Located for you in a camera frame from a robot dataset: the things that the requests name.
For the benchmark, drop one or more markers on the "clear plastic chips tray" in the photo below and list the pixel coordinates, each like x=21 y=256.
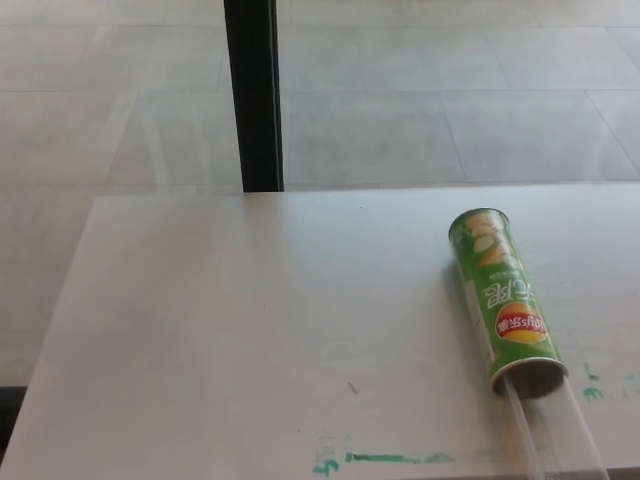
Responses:
x=550 y=430

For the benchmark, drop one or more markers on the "green chips can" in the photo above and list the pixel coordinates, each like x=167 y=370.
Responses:
x=505 y=295

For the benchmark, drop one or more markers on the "black vertical post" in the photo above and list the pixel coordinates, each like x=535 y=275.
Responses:
x=255 y=95

